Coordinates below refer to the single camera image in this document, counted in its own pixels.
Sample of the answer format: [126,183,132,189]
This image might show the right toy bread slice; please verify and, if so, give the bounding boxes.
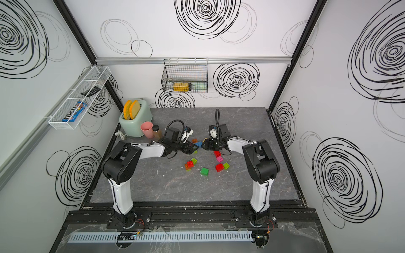
[129,100,141,120]

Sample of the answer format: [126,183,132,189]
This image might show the left toy bread slice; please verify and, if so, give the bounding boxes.
[123,100,132,120]

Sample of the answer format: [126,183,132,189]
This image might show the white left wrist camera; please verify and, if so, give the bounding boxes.
[183,126,194,138]

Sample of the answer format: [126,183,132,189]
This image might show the toy bread slice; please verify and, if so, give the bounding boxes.
[129,100,141,120]
[123,100,132,120]

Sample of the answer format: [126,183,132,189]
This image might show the light green box in basket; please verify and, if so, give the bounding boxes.
[189,81,208,93]

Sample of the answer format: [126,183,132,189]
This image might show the mint green toaster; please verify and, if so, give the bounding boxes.
[119,99,153,137]

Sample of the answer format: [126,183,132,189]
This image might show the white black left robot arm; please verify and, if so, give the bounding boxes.
[102,126,199,216]

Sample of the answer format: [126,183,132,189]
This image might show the dark green lego brick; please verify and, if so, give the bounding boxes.
[200,168,209,176]

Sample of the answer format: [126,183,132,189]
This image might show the pink plastic cup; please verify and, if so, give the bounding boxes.
[140,121,154,139]

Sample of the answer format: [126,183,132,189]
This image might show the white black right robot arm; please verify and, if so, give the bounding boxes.
[201,124,280,214]

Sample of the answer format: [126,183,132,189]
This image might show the black wire wall basket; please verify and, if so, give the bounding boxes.
[161,58,208,92]

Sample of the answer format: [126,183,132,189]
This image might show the lime small lego brick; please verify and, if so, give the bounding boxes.
[223,162,230,170]

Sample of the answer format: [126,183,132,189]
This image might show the black remote on shelf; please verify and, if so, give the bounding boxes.
[81,86,101,98]

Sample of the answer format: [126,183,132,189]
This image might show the white slotted cable duct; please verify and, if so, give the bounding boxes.
[68,230,254,244]

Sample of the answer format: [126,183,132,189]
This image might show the white wire wall shelf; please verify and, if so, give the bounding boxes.
[48,66,111,130]

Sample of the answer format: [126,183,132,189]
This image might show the yellow box in basket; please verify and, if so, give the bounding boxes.
[173,82,190,92]

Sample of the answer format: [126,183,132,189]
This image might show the blue snack packet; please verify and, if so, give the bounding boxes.
[62,101,87,122]

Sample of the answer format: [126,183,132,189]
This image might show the brown spice jar black lid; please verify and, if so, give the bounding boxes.
[152,124,162,141]

